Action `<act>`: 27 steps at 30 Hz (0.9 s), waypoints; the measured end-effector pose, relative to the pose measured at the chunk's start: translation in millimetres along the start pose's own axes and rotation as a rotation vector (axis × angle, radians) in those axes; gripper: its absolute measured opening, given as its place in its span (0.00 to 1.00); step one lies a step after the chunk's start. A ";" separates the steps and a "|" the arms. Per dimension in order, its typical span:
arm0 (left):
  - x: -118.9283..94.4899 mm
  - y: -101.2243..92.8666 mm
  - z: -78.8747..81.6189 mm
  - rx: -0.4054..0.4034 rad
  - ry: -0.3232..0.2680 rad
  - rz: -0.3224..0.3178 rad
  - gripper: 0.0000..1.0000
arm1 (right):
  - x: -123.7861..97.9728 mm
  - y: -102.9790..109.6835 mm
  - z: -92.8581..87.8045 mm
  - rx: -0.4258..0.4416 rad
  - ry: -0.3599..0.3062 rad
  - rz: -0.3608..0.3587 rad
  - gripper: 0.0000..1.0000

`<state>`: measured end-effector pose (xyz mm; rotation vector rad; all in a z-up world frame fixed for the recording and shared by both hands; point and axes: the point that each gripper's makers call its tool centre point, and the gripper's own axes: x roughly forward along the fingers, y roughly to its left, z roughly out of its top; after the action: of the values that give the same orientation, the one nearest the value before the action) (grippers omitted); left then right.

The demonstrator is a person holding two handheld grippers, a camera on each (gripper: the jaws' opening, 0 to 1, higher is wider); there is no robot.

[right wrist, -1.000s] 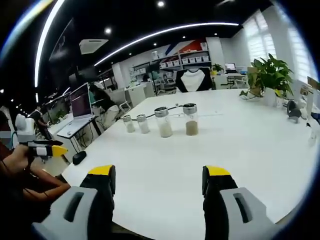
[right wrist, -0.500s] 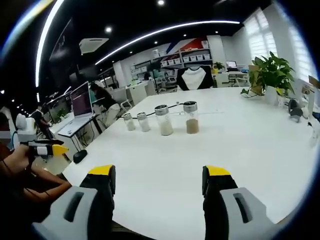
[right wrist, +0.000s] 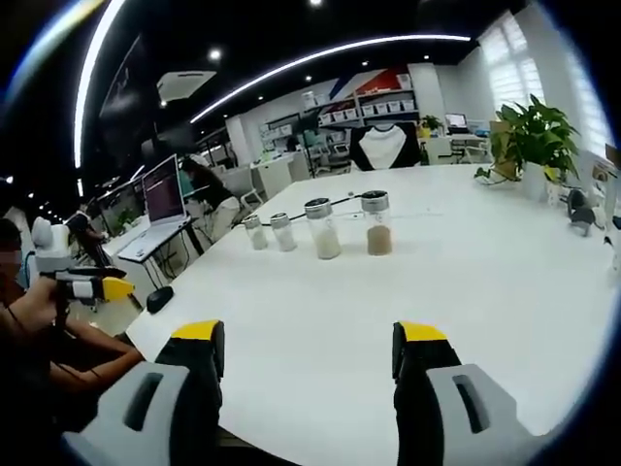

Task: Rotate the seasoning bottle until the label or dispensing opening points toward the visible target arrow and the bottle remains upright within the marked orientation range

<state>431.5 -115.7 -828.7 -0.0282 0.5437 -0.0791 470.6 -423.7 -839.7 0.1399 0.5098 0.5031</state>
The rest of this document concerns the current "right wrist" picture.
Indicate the person's left hand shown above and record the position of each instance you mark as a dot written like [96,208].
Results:
[34,308]

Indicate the large seasoning bottle brown powder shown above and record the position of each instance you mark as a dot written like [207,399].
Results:
[378,233]

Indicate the white side desk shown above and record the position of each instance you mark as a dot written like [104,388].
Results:
[145,250]

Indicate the green potted plant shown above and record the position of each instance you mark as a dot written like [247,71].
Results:
[533,136]

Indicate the open silver laptop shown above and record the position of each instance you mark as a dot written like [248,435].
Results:
[162,199]

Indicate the black computer mouse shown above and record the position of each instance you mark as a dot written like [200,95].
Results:
[159,298]

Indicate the small green plant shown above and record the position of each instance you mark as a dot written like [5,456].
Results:
[431,123]

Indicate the large seasoning bottle white powder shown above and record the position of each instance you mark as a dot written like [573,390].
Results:
[326,238]

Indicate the grey desk gadget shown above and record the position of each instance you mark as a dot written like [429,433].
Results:
[580,211]

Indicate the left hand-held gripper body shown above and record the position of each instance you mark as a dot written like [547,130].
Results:
[48,240]

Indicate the small seasoning bottle white powder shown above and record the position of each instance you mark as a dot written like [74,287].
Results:
[285,235]
[257,235]

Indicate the small computer monitor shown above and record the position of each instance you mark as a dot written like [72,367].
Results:
[456,121]

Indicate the ceiling air conditioner unit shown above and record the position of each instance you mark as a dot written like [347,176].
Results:
[184,85]

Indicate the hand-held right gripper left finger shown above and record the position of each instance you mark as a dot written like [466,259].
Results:
[145,403]

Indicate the white storage shelf with bins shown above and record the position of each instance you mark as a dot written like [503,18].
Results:
[369,104]

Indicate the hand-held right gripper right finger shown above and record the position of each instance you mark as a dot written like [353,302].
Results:
[466,403]

